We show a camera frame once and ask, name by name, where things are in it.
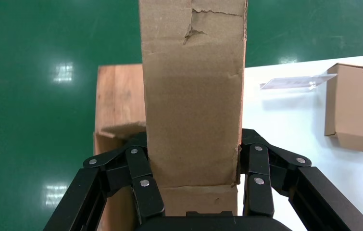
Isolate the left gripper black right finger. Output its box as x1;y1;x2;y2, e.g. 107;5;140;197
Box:
238;128;363;231

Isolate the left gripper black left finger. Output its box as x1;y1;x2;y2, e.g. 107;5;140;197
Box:
42;131;166;231

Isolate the narrow torn cardboard box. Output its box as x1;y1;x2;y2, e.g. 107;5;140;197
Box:
138;0;248;218

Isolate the cardboard box with recycle mark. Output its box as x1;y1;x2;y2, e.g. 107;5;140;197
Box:
324;63;363;156

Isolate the pink acrylic table sign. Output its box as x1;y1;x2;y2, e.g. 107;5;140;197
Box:
259;73;338;93

